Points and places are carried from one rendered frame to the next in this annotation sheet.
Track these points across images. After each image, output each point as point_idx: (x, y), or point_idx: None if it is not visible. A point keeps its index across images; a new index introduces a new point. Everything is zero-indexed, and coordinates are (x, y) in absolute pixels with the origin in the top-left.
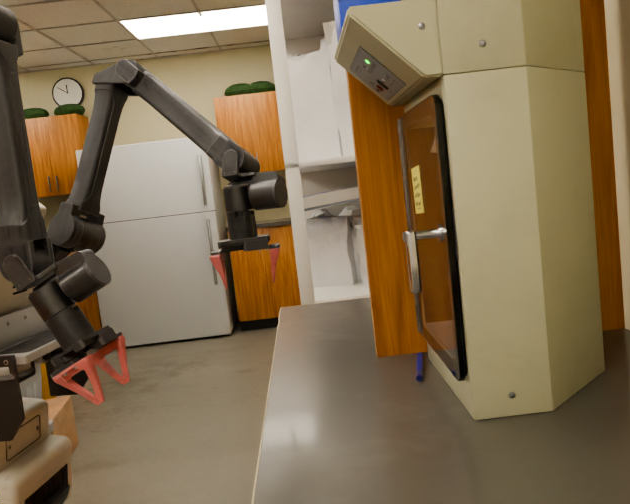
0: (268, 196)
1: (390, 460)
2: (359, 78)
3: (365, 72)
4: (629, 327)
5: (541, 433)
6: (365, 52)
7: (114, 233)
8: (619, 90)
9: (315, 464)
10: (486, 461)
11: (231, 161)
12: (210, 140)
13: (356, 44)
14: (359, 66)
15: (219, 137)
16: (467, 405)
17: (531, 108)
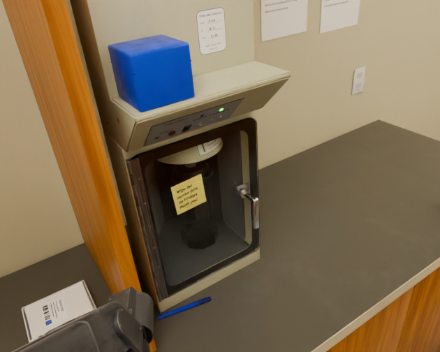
0: (153, 309)
1: (316, 271)
2: (144, 133)
3: (184, 121)
4: (77, 242)
5: (263, 237)
6: (239, 101)
7: None
8: (36, 104)
9: (338, 295)
10: (297, 244)
11: (130, 323)
12: (86, 347)
13: (242, 96)
14: (190, 117)
15: (91, 324)
16: (250, 261)
17: None
